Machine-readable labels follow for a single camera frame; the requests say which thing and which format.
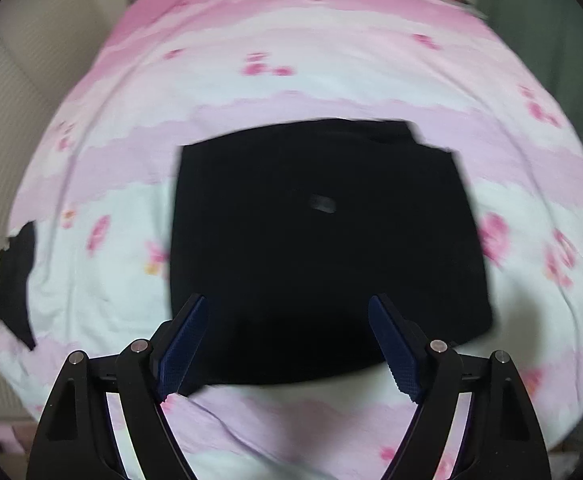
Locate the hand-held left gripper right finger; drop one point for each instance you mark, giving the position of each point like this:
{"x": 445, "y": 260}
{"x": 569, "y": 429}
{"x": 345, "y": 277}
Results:
{"x": 396, "y": 355}

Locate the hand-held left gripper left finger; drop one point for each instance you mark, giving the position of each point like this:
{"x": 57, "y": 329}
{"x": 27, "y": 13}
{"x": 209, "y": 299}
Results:
{"x": 184, "y": 347}

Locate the black pants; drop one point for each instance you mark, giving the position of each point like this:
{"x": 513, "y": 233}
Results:
{"x": 321, "y": 260}

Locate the black cloth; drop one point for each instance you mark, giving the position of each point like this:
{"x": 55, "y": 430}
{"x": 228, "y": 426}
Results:
{"x": 16, "y": 285}

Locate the green cloth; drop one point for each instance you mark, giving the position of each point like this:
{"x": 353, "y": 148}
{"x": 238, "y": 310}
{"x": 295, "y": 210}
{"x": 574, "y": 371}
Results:
{"x": 531, "y": 25}

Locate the pink floral blanket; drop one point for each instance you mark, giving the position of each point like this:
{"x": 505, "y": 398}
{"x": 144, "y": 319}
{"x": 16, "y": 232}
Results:
{"x": 271, "y": 60}

